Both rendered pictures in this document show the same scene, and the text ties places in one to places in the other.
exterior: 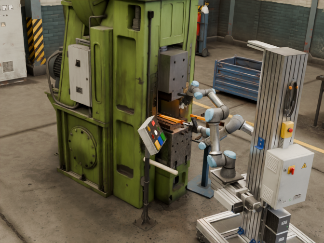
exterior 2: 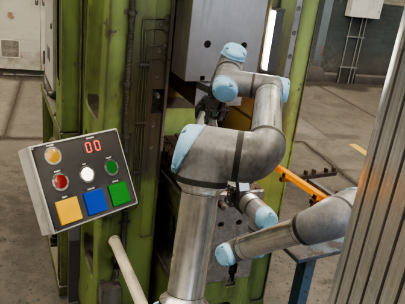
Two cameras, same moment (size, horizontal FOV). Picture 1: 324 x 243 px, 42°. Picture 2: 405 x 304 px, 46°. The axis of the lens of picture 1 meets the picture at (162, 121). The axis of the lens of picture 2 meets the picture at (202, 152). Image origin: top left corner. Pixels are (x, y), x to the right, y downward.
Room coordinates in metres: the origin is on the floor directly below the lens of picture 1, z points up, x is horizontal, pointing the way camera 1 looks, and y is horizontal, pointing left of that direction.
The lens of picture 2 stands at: (2.62, -0.88, 1.78)
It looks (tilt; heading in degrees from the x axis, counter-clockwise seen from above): 22 degrees down; 25
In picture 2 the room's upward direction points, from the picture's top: 7 degrees clockwise
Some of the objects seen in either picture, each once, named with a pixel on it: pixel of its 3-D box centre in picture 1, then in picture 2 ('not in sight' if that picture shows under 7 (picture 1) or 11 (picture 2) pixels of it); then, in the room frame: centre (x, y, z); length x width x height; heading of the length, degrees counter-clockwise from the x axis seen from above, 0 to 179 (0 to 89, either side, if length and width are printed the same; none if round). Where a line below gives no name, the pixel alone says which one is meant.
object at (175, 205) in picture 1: (174, 200); not in sight; (4.21, -0.19, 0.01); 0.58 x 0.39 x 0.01; 141
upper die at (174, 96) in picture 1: (162, 90); (198, 79); (4.38, 0.01, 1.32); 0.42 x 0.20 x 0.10; 51
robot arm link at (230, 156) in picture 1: (228, 158); not in sight; (3.45, -0.63, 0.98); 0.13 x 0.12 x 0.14; 111
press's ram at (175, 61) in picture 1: (166, 67); (215, 20); (4.41, -0.02, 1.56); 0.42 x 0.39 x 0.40; 51
